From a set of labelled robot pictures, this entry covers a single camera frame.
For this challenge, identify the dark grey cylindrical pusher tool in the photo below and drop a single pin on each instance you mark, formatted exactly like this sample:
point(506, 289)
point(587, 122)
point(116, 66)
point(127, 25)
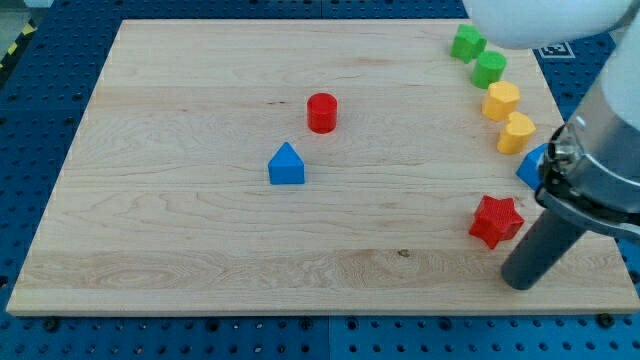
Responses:
point(546, 241)

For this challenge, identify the red star block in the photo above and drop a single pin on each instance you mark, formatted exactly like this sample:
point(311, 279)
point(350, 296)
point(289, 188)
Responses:
point(495, 220)

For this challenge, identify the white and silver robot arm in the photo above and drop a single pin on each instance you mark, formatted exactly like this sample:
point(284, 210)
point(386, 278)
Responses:
point(590, 170)

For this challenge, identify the blue cube block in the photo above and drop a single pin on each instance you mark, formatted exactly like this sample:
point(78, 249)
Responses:
point(528, 170)

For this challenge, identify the green star block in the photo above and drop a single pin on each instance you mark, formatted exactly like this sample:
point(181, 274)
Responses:
point(468, 43)

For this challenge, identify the yellow heart block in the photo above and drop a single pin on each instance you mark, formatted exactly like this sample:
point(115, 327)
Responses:
point(516, 133)

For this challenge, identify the yellow hexagon block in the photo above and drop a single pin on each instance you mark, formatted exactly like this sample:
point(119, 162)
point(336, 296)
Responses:
point(501, 99)

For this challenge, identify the green cylinder block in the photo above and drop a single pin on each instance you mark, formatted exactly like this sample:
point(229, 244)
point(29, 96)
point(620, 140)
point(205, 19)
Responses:
point(488, 69)

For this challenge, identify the white fiducial marker tag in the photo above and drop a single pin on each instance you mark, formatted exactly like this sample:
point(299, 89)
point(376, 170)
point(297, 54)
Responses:
point(561, 50)

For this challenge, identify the red cylinder block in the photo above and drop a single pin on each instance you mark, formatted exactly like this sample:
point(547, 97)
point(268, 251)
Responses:
point(322, 113)

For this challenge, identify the blue triangular prism block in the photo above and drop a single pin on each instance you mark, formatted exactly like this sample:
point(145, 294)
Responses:
point(286, 166)

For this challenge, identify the light wooden board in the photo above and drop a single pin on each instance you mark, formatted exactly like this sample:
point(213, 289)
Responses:
point(163, 206)

